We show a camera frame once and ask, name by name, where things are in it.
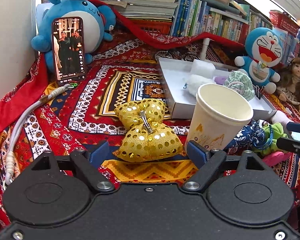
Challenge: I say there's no green and pink bow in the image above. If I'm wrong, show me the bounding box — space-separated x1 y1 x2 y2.
253 121 292 167

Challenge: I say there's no white pink towel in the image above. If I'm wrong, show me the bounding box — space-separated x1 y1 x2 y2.
270 111 292 128

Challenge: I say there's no blue patterned scrunchie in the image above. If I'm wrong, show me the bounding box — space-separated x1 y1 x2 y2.
225 120 267 152

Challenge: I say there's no gold sequin bow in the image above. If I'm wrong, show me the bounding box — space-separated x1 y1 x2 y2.
114 99 184 163

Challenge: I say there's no purple fluffy plush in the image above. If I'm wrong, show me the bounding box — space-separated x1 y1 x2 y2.
214 76 228 85

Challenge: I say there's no white fluffy plush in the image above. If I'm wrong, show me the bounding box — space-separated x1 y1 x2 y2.
184 74 215 96

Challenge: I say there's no green checked scrunchie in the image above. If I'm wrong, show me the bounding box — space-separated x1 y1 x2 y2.
223 71 255 101

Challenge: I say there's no white foam block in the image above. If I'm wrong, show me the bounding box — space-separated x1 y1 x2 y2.
190 59 216 79

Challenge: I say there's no white paper cup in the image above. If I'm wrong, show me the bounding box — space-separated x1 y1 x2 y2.
185 83 254 153

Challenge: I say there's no brown haired doll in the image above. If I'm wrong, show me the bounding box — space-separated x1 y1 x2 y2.
276 57 300 113

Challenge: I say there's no black binder clip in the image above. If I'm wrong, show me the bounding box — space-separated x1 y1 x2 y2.
253 85 264 99

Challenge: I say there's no white shallow box tray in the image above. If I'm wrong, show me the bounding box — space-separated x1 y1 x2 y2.
157 57 278 120

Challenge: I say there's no miniature bicycle model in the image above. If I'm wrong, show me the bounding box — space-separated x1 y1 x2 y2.
154 50 200 62

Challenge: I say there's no Doraemon plush toy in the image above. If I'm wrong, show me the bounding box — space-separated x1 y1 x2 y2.
235 27 283 94

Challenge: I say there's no white pvc pipe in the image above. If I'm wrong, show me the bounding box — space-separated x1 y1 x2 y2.
200 38 210 61

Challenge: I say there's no red plastic basket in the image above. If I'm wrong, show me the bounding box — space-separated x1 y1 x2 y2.
269 10 300 37

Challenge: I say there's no smartphone with lit screen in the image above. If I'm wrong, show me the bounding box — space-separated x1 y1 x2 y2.
52 17 87 86

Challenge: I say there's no row of upright books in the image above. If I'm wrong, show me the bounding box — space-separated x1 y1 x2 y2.
170 0 300 63

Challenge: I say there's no blue round plush toy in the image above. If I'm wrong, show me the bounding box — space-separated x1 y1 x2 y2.
31 0 116 72

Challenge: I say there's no stack of books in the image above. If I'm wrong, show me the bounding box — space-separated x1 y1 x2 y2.
104 0 178 22

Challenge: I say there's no white braided charging cable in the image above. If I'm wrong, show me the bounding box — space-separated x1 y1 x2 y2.
2 82 79 189

